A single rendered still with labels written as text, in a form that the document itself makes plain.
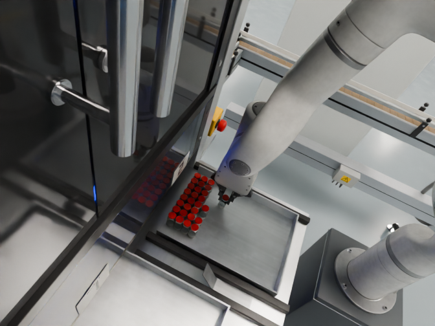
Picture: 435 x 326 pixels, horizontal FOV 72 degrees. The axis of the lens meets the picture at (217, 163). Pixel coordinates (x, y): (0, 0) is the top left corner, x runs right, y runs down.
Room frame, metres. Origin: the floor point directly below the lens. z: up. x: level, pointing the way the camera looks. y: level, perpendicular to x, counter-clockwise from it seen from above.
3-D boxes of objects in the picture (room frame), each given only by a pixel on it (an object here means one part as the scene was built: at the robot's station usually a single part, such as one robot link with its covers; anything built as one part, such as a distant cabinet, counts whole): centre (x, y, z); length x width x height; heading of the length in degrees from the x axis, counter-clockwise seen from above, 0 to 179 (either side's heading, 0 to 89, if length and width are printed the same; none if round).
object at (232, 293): (0.29, -0.13, 0.91); 0.14 x 0.03 x 0.06; 83
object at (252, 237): (0.47, -0.10, 0.90); 0.34 x 0.26 x 0.04; 83
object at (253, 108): (0.52, -0.06, 1.19); 0.09 x 0.08 x 0.13; 174
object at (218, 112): (0.74, 0.08, 0.99); 0.08 x 0.07 x 0.07; 83
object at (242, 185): (0.52, -0.06, 1.05); 0.10 x 0.07 x 0.11; 83
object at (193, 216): (0.48, 0.01, 0.90); 0.18 x 0.02 x 0.05; 173
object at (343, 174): (1.28, -0.70, 0.50); 0.12 x 0.05 x 0.09; 83
